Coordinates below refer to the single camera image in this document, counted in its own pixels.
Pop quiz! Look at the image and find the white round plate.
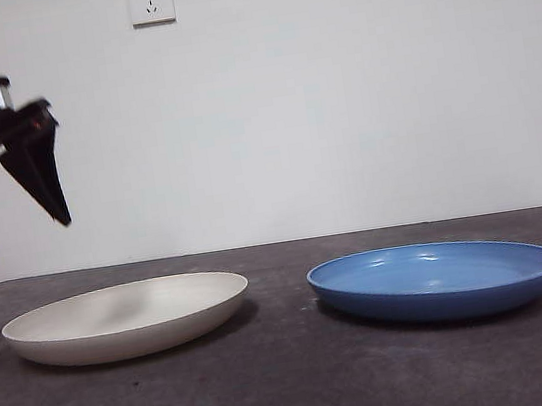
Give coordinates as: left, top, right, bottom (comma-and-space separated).
0, 264, 258, 378

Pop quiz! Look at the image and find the blue round plate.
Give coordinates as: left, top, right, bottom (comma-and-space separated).
303, 226, 542, 342

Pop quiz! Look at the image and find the pale grey left camera box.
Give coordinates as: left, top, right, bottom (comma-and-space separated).
0, 79, 15, 111

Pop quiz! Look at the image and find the white wall socket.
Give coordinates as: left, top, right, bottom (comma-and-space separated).
128, 0, 178, 30

